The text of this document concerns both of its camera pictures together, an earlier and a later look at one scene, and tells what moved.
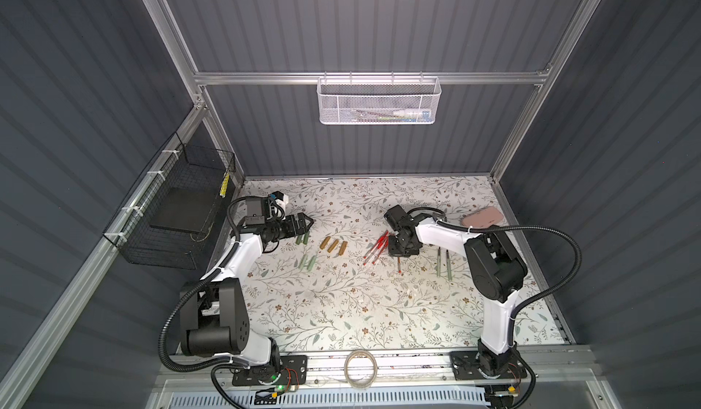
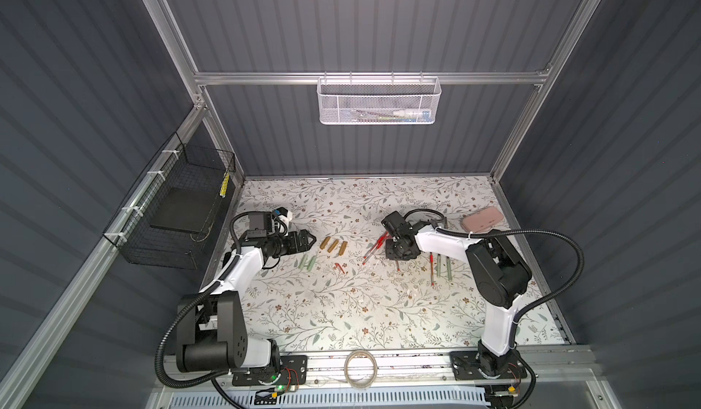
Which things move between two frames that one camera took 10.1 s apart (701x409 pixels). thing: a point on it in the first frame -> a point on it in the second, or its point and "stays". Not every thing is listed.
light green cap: x=311 y=263 stays
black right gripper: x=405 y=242 stays
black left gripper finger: x=302 y=230 -> x=305 y=243
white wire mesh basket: x=379 y=100 stays
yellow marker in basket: x=224 y=185 stays
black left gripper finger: x=301 y=219 -> x=304 y=236
